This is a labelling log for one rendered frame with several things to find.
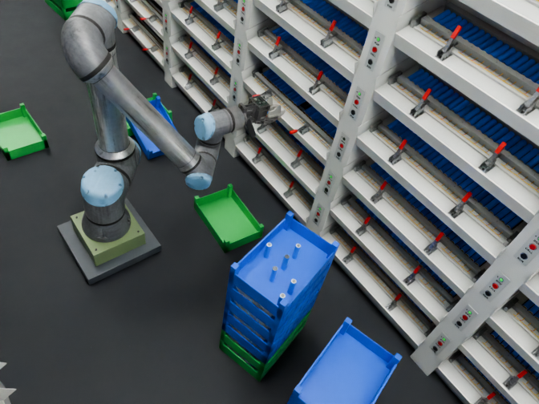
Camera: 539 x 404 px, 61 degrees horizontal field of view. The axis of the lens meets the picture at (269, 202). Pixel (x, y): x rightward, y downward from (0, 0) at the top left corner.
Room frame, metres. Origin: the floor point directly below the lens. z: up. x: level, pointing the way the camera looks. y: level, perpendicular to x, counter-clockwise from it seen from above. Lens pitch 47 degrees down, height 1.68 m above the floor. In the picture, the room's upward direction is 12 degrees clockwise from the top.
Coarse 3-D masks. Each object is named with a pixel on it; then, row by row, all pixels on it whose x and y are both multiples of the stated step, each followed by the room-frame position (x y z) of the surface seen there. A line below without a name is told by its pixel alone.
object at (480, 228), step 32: (384, 128) 1.33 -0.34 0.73; (384, 160) 1.21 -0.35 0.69; (416, 160) 1.21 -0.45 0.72; (448, 160) 1.21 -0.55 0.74; (416, 192) 1.11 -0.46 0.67; (448, 192) 1.10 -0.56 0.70; (480, 192) 1.09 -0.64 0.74; (448, 224) 1.01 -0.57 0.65; (480, 224) 0.99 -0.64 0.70; (512, 224) 0.99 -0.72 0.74
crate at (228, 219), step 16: (224, 192) 1.52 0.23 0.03; (208, 208) 1.42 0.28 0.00; (224, 208) 1.44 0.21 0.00; (240, 208) 1.46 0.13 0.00; (208, 224) 1.30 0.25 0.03; (224, 224) 1.34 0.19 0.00; (240, 224) 1.36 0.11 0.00; (256, 224) 1.36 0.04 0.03; (224, 240) 1.20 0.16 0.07; (240, 240) 1.24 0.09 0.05
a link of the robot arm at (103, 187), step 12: (96, 168) 1.14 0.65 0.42; (108, 168) 1.16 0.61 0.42; (84, 180) 1.08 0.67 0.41; (96, 180) 1.09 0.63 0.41; (108, 180) 1.10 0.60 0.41; (120, 180) 1.12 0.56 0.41; (84, 192) 1.04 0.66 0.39; (96, 192) 1.04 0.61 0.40; (108, 192) 1.05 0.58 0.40; (120, 192) 1.09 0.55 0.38; (84, 204) 1.05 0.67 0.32; (96, 204) 1.02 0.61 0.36; (108, 204) 1.04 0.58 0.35; (120, 204) 1.08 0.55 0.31; (96, 216) 1.03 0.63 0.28; (108, 216) 1.04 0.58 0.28; (120, 216) 1.08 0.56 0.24
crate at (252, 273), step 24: (288, 216) 0.99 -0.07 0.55; (264, 240) 0.89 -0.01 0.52; (288, 240) 0.95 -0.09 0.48; (312, 240) 0.96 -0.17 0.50; (240, 264) 0.79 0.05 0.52; (264, 264) 0.84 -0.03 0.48; (288, 264) 0.85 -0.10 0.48; (312, 264) 0.87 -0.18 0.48; (240, 288) 0.73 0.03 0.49; (264, 288) 0.75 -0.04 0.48
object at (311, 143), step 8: (256, 64) 1.85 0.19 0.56; (264, 64) 1.89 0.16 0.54; (248, 72) 1.83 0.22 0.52; (248, 80) 1.81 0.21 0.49; (256, 80) 1.81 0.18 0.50; (248, 88) 1.78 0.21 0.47; (256, 88) 1.76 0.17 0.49; (264, 88) 1.76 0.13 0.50; (280, 104) 1.67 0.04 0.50; (288, 112) 1.62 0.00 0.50; (280, 120) 1.61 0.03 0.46; (288, 120) 1.58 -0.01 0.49; (296, 120) 1.58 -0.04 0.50; (288, 128) 1.57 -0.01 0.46; (296, 128) 1.54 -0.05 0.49; (320, 128) 1.54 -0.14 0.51; (296, 136) 1.53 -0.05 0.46; (304, 136) 1.50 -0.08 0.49; (312, 136) 1.50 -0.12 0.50; (304, 144) 1.49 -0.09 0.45; (312, 144) 1.46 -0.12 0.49; (320, 144) 1.46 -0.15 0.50; (312, 152) 1.45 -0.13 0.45; (320, 152) 1.42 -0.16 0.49; (328, 152) 1.38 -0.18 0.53; (320, 160) 1.42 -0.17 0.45
